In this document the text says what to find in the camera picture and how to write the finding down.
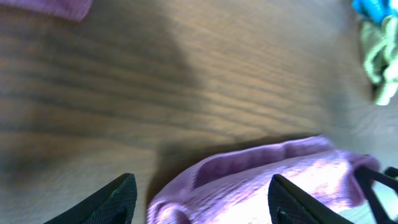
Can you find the blue cloth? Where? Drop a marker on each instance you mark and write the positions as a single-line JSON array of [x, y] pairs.
[[375, 10]]

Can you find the purple cloth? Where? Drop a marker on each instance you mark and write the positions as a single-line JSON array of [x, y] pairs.
[[73, 10], [233, 187]]

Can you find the green cloth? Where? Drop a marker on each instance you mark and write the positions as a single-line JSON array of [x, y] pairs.
[[379, 51]]

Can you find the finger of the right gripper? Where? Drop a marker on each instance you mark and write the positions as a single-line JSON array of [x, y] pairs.
[[365, 178]]

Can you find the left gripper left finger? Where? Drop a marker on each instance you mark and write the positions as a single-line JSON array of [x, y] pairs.
[[112, 204]]

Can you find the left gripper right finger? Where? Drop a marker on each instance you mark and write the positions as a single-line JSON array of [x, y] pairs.
[[289, 204]]

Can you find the folded purple cloth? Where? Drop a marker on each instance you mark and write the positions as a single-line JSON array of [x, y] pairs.
[[73, 10]]

